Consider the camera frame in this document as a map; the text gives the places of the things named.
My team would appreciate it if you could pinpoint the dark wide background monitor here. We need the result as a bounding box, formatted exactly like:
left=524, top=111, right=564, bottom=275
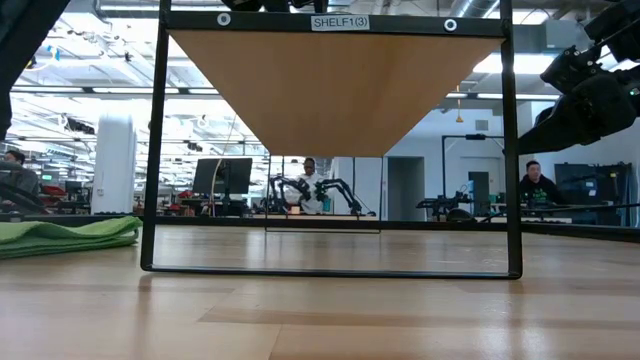
left=553, top=161, right=633, bottom=207

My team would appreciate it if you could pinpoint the wooden shelf with black frame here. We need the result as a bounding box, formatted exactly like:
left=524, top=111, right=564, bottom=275
left=139, top=0, right=524, bottom=281

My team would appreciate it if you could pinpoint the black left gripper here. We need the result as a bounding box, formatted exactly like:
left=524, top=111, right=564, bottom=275
left=220, top=0, right=331, bottom=14

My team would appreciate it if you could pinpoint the green folded cloth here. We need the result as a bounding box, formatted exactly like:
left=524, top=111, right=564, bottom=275
left=0, top=215, right=145, bottom=261

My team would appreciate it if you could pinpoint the white column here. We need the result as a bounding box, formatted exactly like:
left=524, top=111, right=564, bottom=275
left=90, top=113, right=138, bottom=216

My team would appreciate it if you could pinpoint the black gantry stand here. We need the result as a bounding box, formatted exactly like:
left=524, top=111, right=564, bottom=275
left=440, top=133, right=507, bottom=202

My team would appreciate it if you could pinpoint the black background monitor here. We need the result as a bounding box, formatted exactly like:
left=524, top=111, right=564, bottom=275
left=191, top=156, right=255, bottom=217

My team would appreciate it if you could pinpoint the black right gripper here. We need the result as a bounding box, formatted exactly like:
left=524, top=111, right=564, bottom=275
left=516, top=43, right=640, bottom=157

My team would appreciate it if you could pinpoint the person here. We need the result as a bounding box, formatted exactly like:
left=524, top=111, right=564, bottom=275
left=291, top=156, right=334, bottom=216
left=517, top=159, right=569, bottom=208
left=0, top=149, right=41, bottom=204

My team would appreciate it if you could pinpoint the white shelf label sticker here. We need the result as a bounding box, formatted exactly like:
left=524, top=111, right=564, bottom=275
left=309, top=14, right=372, bottom=33

